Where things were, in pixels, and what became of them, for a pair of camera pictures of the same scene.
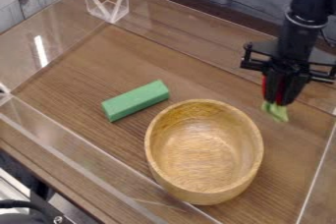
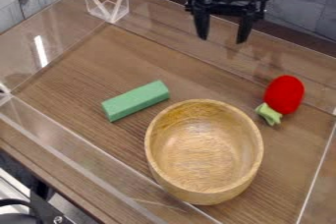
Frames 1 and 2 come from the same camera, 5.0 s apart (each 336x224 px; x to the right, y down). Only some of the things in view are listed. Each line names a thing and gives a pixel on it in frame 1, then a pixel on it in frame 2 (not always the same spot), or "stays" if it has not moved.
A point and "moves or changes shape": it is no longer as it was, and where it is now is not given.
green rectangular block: [135, 100] stays
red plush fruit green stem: [276, 110] moves or changes shape
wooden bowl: [206, 149] stays
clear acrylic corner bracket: [110, 11] stays
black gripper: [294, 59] -> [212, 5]
